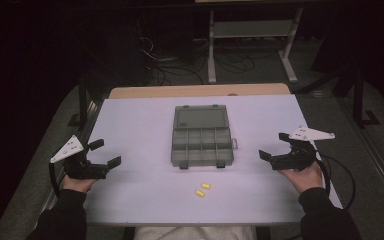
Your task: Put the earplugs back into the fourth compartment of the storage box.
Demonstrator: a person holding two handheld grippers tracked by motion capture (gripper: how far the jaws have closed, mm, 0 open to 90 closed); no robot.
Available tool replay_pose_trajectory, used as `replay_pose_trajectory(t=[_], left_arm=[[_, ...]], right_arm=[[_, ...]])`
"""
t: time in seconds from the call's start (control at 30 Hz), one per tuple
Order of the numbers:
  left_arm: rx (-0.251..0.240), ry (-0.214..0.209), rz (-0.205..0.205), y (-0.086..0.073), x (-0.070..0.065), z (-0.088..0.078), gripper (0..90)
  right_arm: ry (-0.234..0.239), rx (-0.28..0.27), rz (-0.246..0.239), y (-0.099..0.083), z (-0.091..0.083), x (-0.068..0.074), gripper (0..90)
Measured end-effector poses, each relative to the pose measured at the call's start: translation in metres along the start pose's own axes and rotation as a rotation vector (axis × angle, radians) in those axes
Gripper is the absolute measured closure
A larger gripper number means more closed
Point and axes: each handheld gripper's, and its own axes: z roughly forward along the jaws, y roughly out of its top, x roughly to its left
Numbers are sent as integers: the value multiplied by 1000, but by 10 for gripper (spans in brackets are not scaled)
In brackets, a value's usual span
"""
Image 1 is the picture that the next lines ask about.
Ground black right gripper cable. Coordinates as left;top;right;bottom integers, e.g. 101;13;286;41
313;146;357;212

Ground black floor cables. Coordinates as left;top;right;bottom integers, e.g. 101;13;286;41
138;35;283;86

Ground person's left hand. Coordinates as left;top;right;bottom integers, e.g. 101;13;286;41
61;174;100;194

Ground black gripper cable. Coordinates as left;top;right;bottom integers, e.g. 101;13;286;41
313;146;357;212
48;161;63;198

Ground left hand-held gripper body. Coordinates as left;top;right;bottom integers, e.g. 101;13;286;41
49;134;110;180

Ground white metal table frame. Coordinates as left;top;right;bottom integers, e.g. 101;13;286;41
207;7;305;85

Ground black metal stand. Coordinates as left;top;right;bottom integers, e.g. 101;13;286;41
67;75;98;132
352;66;382;130

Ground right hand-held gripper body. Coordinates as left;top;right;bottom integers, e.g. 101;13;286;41
271;125;336;172

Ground grey plastic compartment box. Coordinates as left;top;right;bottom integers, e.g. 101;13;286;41
170;104;240;170

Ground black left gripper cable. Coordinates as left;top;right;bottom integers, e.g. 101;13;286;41
48;161;63;198

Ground person's right hand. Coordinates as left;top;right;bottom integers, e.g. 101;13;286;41
277;162;325;195

